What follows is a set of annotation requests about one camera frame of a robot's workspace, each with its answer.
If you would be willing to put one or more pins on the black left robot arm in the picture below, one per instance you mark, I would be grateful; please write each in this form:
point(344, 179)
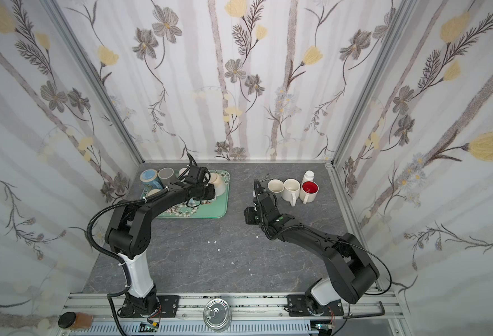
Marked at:
point(129, 235)

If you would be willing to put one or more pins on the cream mug with orange handle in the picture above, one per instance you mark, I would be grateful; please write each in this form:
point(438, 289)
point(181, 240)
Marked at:
point(153, 192)

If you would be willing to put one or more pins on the white mug with red inside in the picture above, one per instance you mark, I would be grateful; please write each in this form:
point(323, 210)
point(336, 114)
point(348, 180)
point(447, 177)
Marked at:
point(308, 192)

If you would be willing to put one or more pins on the round metal lid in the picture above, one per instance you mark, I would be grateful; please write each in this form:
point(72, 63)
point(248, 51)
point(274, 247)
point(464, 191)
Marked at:
point(217, 315)

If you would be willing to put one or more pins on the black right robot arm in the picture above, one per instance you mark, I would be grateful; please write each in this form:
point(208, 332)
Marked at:
point(350, 267)

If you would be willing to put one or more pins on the white plastic bottle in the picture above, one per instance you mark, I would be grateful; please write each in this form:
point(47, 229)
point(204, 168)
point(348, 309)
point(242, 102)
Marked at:
point(308, 176)

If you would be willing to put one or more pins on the green plastic tray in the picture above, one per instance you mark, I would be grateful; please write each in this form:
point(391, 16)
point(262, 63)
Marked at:
point(211, 209)

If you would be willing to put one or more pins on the white cream mug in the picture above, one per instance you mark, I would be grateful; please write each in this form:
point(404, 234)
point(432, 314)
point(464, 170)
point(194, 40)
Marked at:
point(291, 191)

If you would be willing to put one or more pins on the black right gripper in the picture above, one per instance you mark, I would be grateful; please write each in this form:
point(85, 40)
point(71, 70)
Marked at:
point(261, 199)

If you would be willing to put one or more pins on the tall dark grey mug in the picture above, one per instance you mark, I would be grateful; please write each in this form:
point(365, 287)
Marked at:
point(167, 176)

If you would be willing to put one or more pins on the blue mug with brown rim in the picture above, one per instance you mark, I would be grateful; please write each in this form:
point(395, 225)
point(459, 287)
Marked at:
point(149, 177)

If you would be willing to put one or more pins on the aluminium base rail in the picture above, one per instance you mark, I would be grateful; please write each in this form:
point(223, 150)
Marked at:
point(252, 314)

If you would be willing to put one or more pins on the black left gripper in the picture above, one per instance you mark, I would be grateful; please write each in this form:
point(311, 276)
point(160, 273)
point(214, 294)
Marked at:
point(211, 192)

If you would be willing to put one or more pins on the beige mug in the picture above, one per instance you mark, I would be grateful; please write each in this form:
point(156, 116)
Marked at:
point(218, 183)

